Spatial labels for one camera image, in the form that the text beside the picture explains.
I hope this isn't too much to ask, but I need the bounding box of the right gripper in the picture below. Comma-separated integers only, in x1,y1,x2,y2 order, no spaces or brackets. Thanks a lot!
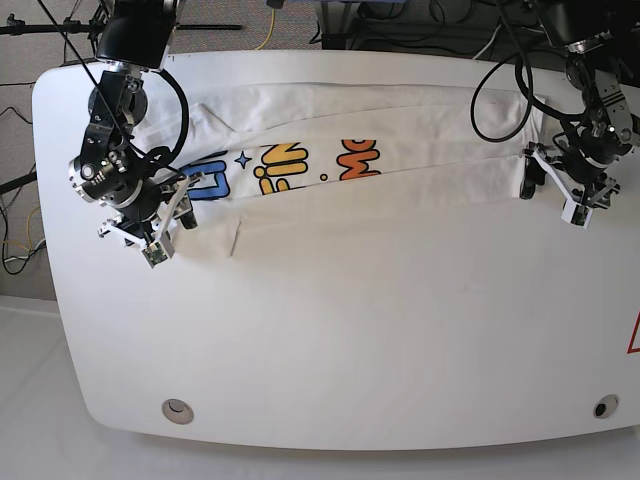
98,173,205,252

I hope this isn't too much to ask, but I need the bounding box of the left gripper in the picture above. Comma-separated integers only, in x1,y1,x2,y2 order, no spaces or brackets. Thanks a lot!
519,142,621,210

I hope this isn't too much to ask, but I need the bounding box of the white printed T-shirt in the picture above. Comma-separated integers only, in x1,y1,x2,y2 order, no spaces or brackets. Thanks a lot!
130,82,551,264

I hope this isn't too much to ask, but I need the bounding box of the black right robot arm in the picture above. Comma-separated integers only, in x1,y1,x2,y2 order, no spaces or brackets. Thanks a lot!
69,1,204,266

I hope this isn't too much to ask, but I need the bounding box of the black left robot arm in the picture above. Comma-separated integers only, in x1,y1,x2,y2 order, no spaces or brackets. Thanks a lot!
496,1,639,227

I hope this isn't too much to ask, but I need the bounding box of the left table grommet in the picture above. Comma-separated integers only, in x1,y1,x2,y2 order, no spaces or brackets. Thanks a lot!
161,399,194,425

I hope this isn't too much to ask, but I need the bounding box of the table grommet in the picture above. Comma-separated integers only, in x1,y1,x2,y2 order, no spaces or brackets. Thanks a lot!
593,394,620,419
161,399,194,425

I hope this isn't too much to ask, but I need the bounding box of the red triangle sticker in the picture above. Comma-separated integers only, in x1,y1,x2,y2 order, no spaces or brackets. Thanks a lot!
627,313,640,354

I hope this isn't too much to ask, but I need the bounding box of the right table grommet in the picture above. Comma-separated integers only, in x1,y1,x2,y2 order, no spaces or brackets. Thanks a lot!
593,394,620,419

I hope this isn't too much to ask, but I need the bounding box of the black tripod stand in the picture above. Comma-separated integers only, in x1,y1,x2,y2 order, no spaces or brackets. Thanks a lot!
1,0,242,71

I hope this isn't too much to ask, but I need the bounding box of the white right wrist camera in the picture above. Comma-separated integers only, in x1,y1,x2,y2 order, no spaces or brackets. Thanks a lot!
141,240,175,268

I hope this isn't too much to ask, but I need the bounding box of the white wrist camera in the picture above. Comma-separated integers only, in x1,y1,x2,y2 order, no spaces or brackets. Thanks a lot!
561,199,593,229
141,240,175,268

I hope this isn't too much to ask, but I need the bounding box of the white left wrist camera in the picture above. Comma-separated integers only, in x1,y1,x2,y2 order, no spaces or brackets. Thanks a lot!
561,199,593,229

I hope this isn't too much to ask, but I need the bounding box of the yellow cable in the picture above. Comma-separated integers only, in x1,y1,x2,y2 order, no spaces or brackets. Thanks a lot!
255,0,279,51

